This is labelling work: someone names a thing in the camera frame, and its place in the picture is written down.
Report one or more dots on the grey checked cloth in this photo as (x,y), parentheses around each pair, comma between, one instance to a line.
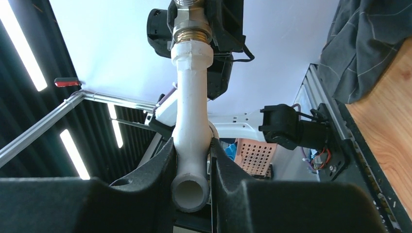
(363,39)

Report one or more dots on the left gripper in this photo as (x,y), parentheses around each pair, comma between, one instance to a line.
(225,19)

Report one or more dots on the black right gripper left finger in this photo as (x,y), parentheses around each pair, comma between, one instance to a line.
(139,202)

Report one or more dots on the red clamp handle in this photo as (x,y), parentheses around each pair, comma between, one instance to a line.
(66,82)

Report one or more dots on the metal tee pipe fitting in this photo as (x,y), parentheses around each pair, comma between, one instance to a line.
(191,22)

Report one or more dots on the white plastic water faucet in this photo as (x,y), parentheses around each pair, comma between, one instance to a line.
(192,134)

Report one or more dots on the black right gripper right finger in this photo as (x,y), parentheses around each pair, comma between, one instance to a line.
(243,204)

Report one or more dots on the pink perforated basket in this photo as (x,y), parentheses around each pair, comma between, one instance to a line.
(254,157)

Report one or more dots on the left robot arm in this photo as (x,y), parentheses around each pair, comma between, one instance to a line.
(280,124)

